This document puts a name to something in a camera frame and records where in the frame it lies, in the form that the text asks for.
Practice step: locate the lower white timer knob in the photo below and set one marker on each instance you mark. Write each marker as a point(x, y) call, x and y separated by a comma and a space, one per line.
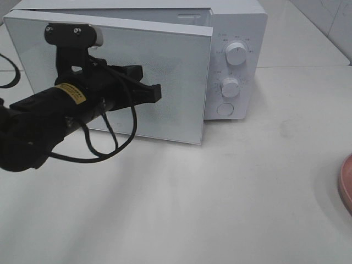
point(230, 87)

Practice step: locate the upper white power knob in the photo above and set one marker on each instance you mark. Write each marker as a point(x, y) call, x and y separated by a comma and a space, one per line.
point(236, 53)

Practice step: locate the white microwave oven body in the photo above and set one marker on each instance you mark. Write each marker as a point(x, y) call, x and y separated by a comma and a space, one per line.
point(225, 21)

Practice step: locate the pink plate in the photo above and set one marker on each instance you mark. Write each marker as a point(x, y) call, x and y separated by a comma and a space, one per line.
point(344, 183)

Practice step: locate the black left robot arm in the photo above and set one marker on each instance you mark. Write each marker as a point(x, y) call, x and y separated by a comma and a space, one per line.
point(32, 127)

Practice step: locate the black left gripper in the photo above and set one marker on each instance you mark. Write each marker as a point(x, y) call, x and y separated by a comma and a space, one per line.
point(108, 88)

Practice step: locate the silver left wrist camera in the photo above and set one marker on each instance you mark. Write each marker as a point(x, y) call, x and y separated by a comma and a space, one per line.
point(73, 35)

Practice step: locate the round white door button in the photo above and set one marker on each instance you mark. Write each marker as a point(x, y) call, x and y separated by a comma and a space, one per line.
point(225, 109)

